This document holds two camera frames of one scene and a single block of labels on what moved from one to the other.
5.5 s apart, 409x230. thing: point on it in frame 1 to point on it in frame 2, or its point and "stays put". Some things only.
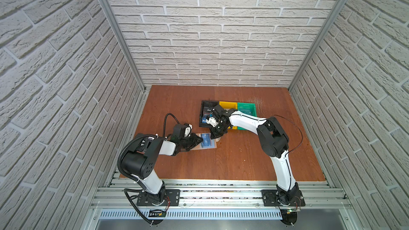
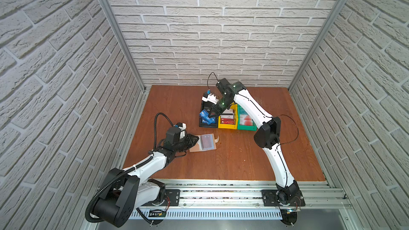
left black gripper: x=195 y=140 stays put
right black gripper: x=214 y=134 to x=217 y=109
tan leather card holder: x=207 y=142 stays put
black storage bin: x=206 y=108 stays put
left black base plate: x=172 y=198 stays put
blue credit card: x=206 y=142 to x=204 y=116
